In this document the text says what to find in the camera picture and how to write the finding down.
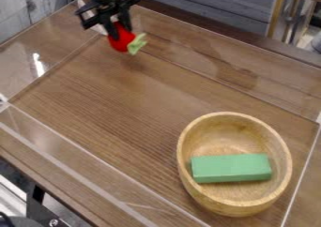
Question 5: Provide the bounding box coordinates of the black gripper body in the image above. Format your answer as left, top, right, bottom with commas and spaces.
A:
75, 0, 140, 29

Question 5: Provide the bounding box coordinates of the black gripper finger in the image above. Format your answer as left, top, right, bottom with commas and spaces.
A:
100, 15, 119, 40
117, 8, 131, 31

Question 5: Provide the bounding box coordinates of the red plush strawberry fruit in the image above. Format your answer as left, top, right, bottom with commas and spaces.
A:
108, 22, 147, 55

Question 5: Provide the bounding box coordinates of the wooden bowl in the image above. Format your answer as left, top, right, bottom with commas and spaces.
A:
176, 112, 291, 217

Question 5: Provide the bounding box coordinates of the green rectangular block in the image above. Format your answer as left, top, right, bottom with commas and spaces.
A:
190, 154, 271, 184

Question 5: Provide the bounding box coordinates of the black table leg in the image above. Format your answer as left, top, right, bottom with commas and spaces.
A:
27, 185, 69, 227

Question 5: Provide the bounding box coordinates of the clear acrylic corner bracket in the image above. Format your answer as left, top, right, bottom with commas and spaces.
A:
76, 0, 107, 36

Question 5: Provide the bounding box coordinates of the yellow metal frame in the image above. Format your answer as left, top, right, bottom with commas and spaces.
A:
267, 0, 314, 45

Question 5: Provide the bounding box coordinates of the clear acrylic tray wall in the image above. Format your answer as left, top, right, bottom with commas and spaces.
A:
0, 95, 210, 227

